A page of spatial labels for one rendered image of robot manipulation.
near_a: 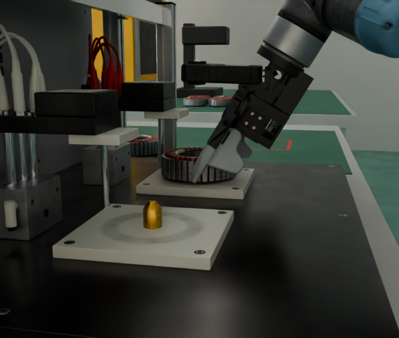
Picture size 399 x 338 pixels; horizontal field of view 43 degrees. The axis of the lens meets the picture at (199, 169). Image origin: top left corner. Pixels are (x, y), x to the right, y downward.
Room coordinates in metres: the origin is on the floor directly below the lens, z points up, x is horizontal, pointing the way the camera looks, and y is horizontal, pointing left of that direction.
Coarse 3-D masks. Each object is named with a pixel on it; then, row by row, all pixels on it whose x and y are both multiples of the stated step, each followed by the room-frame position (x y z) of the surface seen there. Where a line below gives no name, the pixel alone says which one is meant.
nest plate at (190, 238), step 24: (96, 216) 0.54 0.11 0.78; (120, 216) 0.54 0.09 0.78; (168, 216) 0.54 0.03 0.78; (192, 216) 0.54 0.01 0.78; (216, 216) 0.54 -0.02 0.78; (72, 240) 0.47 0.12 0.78; (96, 240) 0.47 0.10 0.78; (120, 240) 0.47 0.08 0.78; (144, 240) 0.47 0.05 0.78; (168, 240) 0.47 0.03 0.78; (192, 240) 0.47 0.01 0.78; (216, 240) 0.47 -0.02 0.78; (144, 264) 0.43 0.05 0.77; (168, 264) 0.43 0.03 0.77; (192, 264) 0.42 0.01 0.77
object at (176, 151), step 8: (168, 152) 0.74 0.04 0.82; (176, 152) 0.74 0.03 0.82; (184, 152) 0.77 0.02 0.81; (192, 152) 0.78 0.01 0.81; (200, 152) 0.78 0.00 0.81; (168, 160) 0.71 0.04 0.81; (176, 160) 0.70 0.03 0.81; (184, 160) 0.70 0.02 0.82; (192, 160) 0.70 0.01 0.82; (168, 168) 0.71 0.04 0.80; (176, 168) 0.70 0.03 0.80; (184, 168) 0.69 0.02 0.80; (208, 168) 0.70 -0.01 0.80; (216, 168) 0.70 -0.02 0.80; (168, 176) 0.71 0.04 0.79; (176, 176) 0.70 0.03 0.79; (184, 176) 0.69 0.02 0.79; (200, 176) 0.69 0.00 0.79; (208, 176) 0.70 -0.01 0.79; (216, 176) 0.70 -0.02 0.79; (224, 176) 0.70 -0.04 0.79; (232, 176) 0.72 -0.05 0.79
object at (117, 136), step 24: (48, 96) 0.50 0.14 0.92; (72, 96) 0.49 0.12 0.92; (96, 96) 0.49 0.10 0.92; (0, 120) 0.50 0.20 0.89; (24, 120) 0.50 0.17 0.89; (48, 120) 0.49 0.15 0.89; (72, 120) 0.49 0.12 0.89; (96, 120) 0.49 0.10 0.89; (120, 120) 0.55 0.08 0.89; (24, 144) 0.54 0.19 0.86; (96, 144) 0.49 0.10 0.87; (120, 144) 0.49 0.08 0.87; (24, 168) 0.53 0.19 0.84
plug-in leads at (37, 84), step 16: (32, 48) 0.55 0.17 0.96; (16, 64) 0.50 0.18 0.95; (32, 64) 0.53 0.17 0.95; (0, 80) 0.52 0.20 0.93; (16, 80) 0.50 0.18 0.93; (32, 80) 0.53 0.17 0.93; (0, 96) 0.52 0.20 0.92; (16, 96) 0.50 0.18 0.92; (32, 96) 0.53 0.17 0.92; (0, 112) 0.52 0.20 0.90; (16, 112) 0.50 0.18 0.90
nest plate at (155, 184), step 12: (252, 168) 0.80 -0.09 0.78; (144, 180) 0.72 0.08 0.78; (156, 180) 0.72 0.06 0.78; (168, 180) 0.72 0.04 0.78; (228, 180) 0.72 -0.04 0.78; (240, 180) 0.72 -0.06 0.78; (144, 192) 0.68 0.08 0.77; (156, 192) 0.68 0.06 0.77; (168, 192) 0.68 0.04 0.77; (180, 192) 0.67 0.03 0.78; (192, 192) 0.67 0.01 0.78; (204, 192) 0.67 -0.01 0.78; (216, 192) 0.66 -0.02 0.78; (228, 192) 0.66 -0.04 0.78; (240, 192) 0.66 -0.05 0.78
